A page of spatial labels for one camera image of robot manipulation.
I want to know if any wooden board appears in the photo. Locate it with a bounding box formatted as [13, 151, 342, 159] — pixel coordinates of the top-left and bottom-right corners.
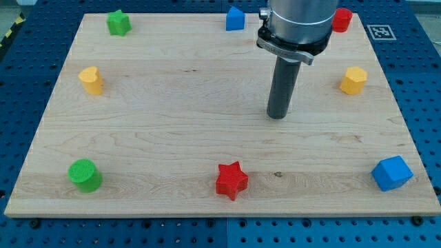
[5, 14, 440, 218]

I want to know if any red star block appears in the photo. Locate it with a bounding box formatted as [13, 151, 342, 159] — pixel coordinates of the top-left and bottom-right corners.
[215, 161, 249, 201]

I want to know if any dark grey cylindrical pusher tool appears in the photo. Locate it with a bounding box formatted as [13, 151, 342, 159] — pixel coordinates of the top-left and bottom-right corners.
[267, 56, 300, 119]

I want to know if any blue triangular block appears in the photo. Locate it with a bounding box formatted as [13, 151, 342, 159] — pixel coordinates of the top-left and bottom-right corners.
[225, 6, 245, 31]

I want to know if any yellow heart block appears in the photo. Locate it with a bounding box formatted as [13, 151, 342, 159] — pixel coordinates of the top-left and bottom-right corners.
[78, 66, 103, 95]

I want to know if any yellow hexagon block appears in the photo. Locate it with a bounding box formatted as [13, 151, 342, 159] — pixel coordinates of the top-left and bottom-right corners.
[340, 67, 368, 95]

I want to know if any green star block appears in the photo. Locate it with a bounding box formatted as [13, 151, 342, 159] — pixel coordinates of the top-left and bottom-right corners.
[106, 10, 132, 36]

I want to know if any green cylinder block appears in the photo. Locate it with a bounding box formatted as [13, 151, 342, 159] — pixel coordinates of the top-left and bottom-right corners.
[68, 158, 103, 193]

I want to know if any red cylinder block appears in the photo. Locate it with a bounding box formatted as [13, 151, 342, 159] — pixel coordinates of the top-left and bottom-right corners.
[331, 8, 353, 32]

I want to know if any blue cube block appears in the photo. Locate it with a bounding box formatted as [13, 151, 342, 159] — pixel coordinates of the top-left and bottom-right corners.
[371, 156, 413, 192]

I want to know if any fiducial marker tag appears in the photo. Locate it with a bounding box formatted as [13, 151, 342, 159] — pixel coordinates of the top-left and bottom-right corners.
[367, 24, 396, 41]

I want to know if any black bolt front left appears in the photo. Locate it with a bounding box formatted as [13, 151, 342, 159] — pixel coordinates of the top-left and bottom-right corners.
[29, 218, 41, 229]

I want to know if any black bolt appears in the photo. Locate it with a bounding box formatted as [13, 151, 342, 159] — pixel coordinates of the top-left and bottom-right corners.
[411, 216, 424, 227]
[29, 218, 41, 229]

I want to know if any black bolt front right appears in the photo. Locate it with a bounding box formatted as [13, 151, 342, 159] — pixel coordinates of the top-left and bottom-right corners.
[411, 216, 424, 227]

